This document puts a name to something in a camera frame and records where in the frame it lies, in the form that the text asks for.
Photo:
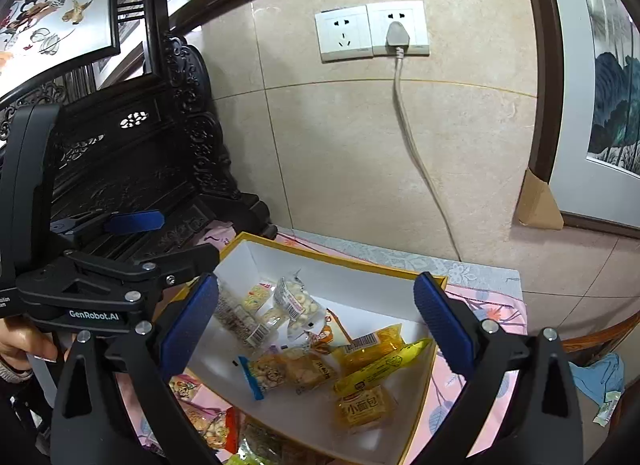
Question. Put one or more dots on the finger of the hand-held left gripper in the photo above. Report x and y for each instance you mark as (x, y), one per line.
(180, 260)
(135, 222)

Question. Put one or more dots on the cardboard corner protector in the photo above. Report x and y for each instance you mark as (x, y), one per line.
(537, 205)

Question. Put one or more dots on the orange snack packet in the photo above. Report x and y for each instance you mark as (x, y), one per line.
(330, 330)

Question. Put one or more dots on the white wall socket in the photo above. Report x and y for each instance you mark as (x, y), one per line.
(344, 35)
(410, 20)

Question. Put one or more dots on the person's left hand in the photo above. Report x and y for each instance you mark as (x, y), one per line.
(25, 345)

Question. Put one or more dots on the blue cloth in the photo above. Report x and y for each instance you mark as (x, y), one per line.
(600, 375)

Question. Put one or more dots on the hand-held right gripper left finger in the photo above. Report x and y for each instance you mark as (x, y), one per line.
(190, 325)

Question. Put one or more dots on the framed bird painting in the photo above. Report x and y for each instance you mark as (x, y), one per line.
(50, 10)

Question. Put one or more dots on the yellow barcode snack packet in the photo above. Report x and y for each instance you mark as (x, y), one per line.
(370, 345)

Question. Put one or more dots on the dark carved wooden bench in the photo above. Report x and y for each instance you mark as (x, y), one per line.
(150, 170)

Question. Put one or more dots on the wooden armchair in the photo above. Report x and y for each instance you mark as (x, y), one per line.
(600, 337)

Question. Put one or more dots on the grey power plug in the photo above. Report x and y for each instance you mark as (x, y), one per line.
(400, 36)

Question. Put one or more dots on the small bread packet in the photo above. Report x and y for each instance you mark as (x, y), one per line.
(365, 407)

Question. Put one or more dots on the red edged snack packet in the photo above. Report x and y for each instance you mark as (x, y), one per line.
(210, 425)

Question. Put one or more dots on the tan printed snack packet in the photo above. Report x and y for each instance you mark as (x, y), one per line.
(185, 387)

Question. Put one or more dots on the black speckled snack packet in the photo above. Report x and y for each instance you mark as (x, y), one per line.
(240, 317)

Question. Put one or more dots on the white green small packet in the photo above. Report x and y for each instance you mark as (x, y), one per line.
(607, 407)

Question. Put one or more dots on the green snack packet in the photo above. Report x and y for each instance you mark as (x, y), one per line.
(239, 459)

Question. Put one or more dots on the blue edged biscuit packet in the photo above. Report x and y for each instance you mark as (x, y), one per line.
(290, 372)

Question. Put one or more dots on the yellow cardboard box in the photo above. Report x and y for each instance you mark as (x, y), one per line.
(370, 290)

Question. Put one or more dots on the pink printed blanket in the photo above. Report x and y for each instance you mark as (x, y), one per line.
(495, 310)

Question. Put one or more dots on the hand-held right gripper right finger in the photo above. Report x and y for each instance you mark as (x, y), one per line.
(442, 325)

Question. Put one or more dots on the framed lotus painting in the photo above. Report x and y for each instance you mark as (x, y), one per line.
(610, 95)

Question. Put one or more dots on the yellow green long packet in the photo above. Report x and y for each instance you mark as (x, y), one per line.
(385, 367)

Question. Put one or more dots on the white patterned sheet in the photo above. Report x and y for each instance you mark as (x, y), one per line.
(475, 275)

